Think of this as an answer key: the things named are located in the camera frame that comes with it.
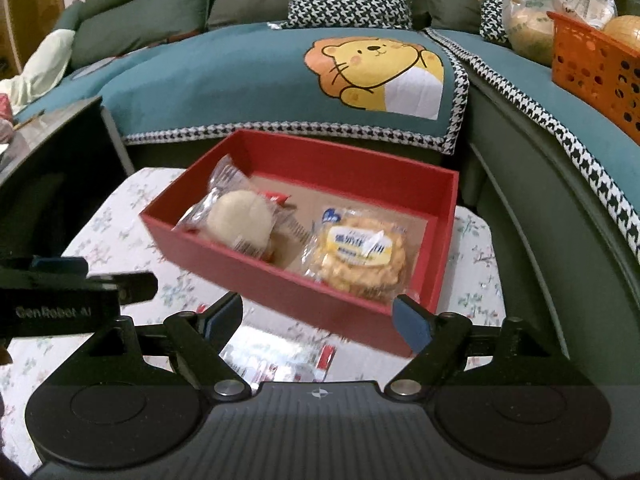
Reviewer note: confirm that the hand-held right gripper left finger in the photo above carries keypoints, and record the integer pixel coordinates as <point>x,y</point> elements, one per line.
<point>222,317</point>

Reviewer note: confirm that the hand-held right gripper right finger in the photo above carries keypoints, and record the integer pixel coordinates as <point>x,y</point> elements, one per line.
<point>410,325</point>

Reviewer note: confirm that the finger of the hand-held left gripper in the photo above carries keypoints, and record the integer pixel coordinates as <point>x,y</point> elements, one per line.
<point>55,264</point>
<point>135,287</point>

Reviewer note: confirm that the red cardboard box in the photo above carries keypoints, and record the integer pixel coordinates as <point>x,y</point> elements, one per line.
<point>280,285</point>

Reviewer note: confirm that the red white barcode snack packet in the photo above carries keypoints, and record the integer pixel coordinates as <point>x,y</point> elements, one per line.
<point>280,360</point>

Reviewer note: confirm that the yellow cookie packet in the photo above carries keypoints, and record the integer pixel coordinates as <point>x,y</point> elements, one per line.
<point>360,260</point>

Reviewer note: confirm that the round white pastry packet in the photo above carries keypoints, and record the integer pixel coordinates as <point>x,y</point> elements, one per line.
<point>237,217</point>

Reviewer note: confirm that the floral tablecloth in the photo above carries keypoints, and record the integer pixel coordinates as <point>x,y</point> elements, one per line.
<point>125,240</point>

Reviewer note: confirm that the black side table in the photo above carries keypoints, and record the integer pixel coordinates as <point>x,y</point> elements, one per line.
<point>60,170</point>

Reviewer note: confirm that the red plastic bag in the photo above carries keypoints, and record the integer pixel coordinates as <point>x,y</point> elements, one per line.
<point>4,110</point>

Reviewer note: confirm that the green sofa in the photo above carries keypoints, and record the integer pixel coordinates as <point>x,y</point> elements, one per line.
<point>525,200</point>

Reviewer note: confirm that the pale white cloth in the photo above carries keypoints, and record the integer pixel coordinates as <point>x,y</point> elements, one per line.
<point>45,65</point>

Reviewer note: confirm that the teal lion print sofa cover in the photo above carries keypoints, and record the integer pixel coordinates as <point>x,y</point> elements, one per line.
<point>225,80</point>

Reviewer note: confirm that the teal houndstooth trim sofa cover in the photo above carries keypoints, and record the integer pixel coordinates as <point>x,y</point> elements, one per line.
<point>525,90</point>

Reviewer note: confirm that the orange plastic basket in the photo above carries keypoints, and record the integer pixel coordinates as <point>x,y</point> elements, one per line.
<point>585,70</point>

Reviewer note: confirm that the small brown houndstooth cushion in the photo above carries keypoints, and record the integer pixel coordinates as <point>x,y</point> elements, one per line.
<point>492,20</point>

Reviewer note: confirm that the clear plastic bag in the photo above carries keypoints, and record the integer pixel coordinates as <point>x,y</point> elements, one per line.
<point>530,30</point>

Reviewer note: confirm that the round yellow fruit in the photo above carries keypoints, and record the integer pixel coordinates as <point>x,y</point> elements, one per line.
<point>625,32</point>

